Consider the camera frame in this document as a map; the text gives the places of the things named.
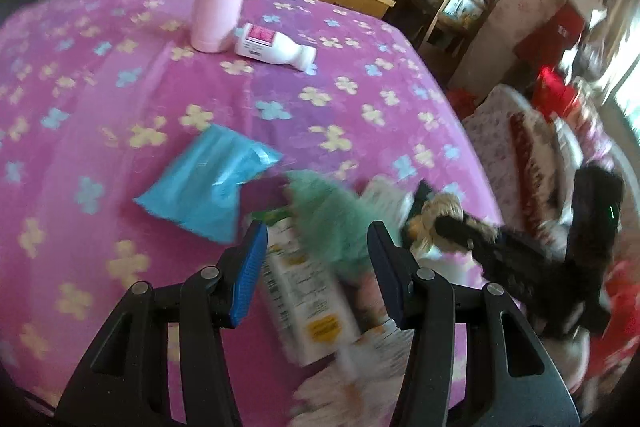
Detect blue plastic packet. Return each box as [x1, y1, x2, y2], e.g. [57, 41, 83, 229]
[133, 124, 285, 244]

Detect beige fluffy bundle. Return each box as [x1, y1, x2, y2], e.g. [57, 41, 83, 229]
[407, 194, 496, 253]

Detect red bag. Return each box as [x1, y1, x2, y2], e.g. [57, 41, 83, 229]
[515, 2, 591, 108]

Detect green fluffy cloth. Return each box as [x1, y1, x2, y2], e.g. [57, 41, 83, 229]
[285, 169, 401, 283]

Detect floral quilt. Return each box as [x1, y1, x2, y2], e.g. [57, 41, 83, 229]
[460, 84, 626, 253]

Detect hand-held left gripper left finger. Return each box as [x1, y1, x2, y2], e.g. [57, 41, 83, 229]
[52, 219, 271, 427]

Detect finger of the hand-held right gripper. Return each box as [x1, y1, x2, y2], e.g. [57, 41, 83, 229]
[434, 213, 502, 254]

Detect purple floral blanket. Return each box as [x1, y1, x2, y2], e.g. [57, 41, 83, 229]
[0, 0, 506, 418]

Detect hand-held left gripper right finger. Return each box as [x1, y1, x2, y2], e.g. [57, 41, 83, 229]
[366, 221, 581, 427]

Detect white carton box green top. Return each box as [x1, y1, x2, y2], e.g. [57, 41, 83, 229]
[250, 212, 362, 367]

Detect white bottle pink label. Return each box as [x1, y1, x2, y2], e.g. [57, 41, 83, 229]
[234, 23, 317, 72]

